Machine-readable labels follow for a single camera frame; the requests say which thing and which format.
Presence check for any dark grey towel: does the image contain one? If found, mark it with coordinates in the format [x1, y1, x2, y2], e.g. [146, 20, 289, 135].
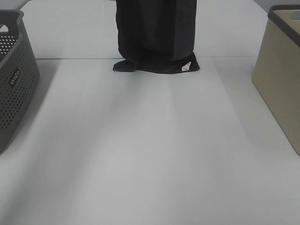
[113, 0, 200, 74]

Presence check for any beige bin with grey rim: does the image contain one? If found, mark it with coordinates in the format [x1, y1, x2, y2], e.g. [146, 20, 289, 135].
[252, 4, 300, 153]

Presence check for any grey perforated plastic basket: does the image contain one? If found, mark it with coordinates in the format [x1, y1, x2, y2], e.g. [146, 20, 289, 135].
[0, 9, 40, 152]

